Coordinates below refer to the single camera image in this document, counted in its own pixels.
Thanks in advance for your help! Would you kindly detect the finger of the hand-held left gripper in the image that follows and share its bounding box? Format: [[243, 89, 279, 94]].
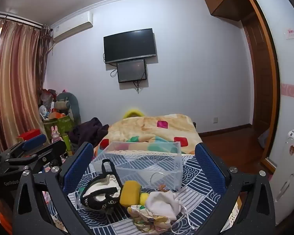
[[24, 141, 67, 177], [0, 134, 47, 163]]

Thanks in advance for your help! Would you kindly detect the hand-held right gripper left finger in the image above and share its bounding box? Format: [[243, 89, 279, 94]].
[[12, 141, 95, 235]]

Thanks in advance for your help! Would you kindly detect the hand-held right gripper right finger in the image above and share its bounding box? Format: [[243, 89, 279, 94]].
[[195, 142, 276, 235]]

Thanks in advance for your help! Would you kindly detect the black and white bra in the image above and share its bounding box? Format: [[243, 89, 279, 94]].
[[80, 159, 123, 211]]

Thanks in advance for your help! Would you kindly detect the large yellow sponge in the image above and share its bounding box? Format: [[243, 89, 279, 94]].
[[120, 180, 142, 207]]

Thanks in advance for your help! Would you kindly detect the white drawstring pouch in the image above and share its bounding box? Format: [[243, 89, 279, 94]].
[[145, 190, 187, 222]]

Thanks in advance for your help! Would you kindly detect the clear plastic box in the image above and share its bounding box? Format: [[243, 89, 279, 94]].
[[91, 141, 182, 192]]

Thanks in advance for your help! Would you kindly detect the floral printed pouch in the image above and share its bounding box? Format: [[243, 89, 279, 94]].
[[127, 204, 173, 233]]

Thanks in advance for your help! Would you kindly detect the red box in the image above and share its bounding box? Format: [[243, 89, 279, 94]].
[[16, 128, 41, 142]]

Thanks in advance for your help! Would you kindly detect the pink rabbit toy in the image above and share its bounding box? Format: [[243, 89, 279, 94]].
[[50, 125, 62, 143]]

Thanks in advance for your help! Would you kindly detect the green cardboard box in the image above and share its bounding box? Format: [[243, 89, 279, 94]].
[[43, 116, 74, 143]]

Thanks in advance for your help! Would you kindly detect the dark purple cloth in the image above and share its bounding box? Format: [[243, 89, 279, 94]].
[[69, 117, 110, 149]]

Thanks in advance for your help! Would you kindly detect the pile of toys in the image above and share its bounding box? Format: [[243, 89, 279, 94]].
[[39, 88, 58, 121]]

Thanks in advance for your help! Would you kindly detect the striped brown curtain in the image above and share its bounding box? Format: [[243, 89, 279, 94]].
[[0, 17, 51, 153]]

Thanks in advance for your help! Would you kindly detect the beige printed blanket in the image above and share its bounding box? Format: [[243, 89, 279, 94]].
[[94, 114, 203, 156]]

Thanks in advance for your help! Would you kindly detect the yellow rounded object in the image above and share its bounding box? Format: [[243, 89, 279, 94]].
[[122, 108, 145, 119]]

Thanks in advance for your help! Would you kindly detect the white suitcase with stickers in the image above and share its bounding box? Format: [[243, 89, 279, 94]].
[[269, 127, 294, 226]]

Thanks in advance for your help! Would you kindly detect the wooden door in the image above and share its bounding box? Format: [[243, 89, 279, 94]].
[[242, 12, 275, 157]]

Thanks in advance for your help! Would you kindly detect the white air conditioner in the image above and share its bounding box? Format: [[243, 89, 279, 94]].
[[50, 11, 94, 45]]

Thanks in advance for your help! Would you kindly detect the black monitor cable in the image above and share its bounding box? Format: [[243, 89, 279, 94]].
[[133, 80, 143, 94]]

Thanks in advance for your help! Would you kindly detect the small black wall monitor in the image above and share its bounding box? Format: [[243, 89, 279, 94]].
[[117, 59, 148, 83]]

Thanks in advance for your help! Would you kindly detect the pink wall sticker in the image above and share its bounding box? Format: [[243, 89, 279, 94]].
[[281, 83, 294, 116]]

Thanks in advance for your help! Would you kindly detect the large black wall television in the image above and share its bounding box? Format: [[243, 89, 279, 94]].
[[103, 28, 158, 65]]

